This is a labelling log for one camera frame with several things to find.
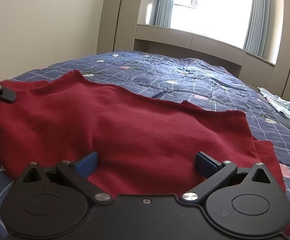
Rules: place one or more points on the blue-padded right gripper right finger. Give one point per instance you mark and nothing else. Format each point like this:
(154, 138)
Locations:
(217, 175)

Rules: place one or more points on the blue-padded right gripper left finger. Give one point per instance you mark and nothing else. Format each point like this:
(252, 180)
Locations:
(75, 175)

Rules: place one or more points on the teal left window curtain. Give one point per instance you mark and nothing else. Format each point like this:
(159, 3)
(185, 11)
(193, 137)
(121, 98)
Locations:
(161, 14)

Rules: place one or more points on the light blue floral pillow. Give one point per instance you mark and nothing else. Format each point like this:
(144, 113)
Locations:
(280, 105)

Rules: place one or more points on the dark grey mattress sheet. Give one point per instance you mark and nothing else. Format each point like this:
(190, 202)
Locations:
(274, 114)

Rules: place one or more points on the teal right window curtain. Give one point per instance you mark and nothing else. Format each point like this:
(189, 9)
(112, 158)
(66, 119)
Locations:
(258, 27)

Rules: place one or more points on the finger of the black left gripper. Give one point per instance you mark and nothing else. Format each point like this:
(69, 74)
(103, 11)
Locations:
(7, 94)

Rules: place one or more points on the dark red knit sweater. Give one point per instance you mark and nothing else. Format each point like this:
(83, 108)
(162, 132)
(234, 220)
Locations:
(146, 151)

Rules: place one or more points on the beige window bench cabinet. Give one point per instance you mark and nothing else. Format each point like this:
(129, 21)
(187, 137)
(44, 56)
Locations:
(202, 44)

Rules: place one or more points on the teal window curtain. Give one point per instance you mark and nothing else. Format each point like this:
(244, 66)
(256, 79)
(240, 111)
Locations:
(258, 27)
(161, 14)

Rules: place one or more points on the beige left wardrobe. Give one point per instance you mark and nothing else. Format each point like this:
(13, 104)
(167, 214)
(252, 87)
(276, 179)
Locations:
(118, 25)

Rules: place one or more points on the blue plaid floral quilt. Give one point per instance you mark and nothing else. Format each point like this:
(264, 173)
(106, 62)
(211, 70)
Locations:
(210, 87)

